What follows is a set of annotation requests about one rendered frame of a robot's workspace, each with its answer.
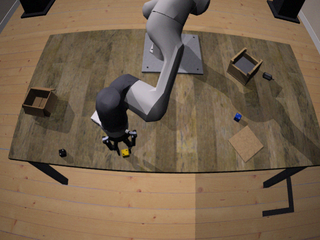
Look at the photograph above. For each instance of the yellow die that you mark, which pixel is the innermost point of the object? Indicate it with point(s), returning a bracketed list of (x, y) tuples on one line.
[(125, 153)]

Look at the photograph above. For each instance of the open brown cardboard box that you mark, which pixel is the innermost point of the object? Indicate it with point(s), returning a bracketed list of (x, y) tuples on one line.
[(39, 101)]

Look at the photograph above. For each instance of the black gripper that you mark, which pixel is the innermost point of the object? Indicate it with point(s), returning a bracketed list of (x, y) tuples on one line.
[(106, 140)]

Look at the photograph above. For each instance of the black die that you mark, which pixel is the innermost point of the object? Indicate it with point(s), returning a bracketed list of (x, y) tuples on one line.
[(62, 153)]

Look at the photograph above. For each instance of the brown wooden open-top crate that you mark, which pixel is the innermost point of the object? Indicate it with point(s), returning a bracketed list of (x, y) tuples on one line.
[(243, 66)]

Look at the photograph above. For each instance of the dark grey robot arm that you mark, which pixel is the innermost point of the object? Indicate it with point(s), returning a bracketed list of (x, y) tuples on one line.
[(164, 26)]

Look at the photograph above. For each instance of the tan flat mat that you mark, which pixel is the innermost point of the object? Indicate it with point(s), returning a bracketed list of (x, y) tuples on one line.
[(245, 143)]

